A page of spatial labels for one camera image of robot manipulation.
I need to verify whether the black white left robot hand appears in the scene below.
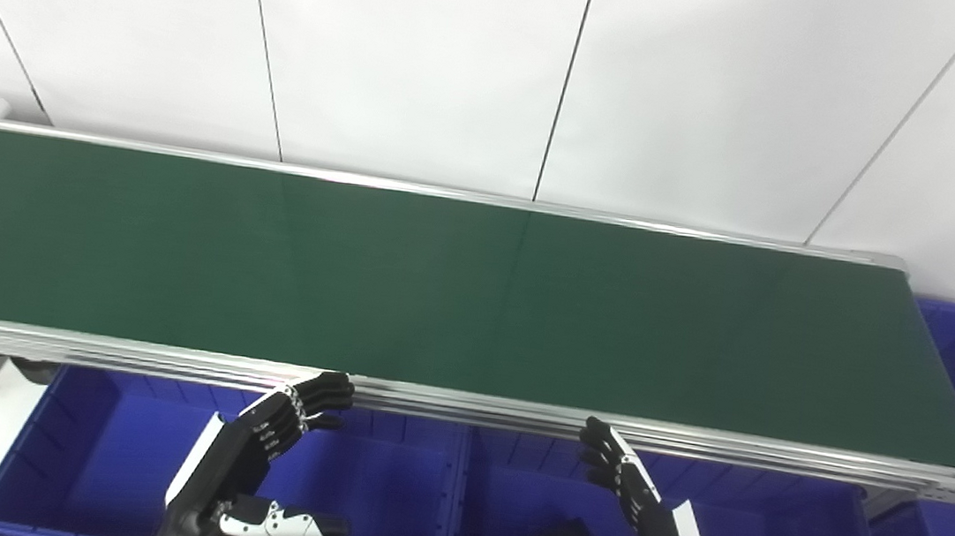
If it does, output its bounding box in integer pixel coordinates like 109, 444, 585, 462
152, 354, 367, 536

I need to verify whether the green conveyor belt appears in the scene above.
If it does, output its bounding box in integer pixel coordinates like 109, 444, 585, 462
0, 116, 955, 507

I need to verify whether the black conveyor motor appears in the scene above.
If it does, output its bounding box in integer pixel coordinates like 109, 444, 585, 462
9, 357, 62, 387

